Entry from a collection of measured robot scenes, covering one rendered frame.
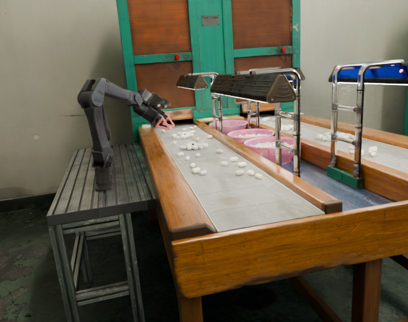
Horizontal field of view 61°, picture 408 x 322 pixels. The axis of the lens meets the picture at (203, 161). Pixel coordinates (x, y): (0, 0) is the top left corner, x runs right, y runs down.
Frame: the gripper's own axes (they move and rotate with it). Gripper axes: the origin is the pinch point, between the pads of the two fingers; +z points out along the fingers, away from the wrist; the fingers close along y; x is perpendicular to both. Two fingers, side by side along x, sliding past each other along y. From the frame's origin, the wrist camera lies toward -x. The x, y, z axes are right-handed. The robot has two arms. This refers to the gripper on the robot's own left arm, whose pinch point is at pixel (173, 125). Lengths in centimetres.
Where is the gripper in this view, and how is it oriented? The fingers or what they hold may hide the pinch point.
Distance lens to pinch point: 218.1
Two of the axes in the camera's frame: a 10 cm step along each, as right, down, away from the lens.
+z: 7.8, 5.3, 3.2
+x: -5.8, 8.1, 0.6
